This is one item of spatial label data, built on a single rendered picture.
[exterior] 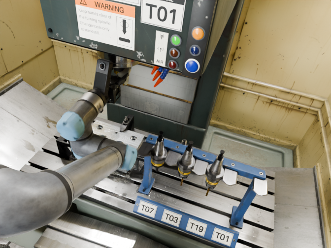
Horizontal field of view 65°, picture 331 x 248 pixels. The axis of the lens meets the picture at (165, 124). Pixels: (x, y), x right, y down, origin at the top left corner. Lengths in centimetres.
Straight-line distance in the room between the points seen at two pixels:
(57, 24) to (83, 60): 145
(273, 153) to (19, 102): 184
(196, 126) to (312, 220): 78
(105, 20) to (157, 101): 95
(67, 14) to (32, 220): 49
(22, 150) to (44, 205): 131
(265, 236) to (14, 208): 103
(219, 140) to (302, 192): 71
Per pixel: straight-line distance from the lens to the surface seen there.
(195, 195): 128
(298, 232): 148
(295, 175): 170
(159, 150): 95
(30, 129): 189
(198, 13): 59
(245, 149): 203
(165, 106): 157
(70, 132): 76
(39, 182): 51
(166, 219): 117
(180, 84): 145
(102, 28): 70
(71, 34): 76
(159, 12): 62
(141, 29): 65
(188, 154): 92
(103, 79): 86
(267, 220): 133
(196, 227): 116
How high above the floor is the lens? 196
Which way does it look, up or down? 42 degrees down
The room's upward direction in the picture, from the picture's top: 8 degrees clockwise
